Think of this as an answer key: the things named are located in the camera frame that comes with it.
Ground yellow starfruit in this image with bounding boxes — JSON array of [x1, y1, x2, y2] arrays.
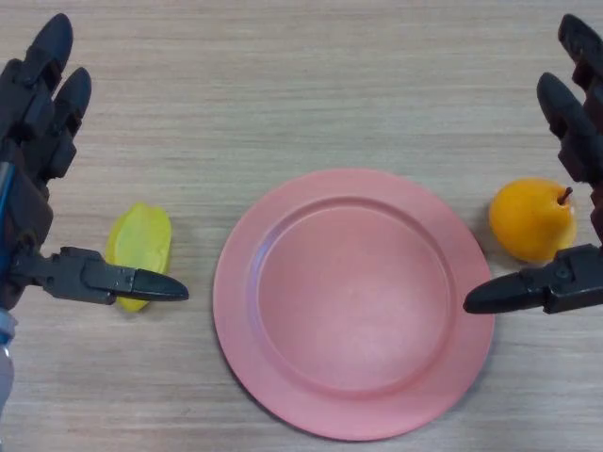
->
[[105, 202, 173, 314]]

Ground pink round plate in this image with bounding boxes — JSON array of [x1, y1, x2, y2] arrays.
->
[[212, 169, 496, 443]]

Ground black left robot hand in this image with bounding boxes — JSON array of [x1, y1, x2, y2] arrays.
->
[[0, 12, 190, 312]]

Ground orange yellow pear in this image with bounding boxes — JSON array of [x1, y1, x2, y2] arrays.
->
[[488, 176, 579, 264]]

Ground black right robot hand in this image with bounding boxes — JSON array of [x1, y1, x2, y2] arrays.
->
[[463, 13, 603, 315]]

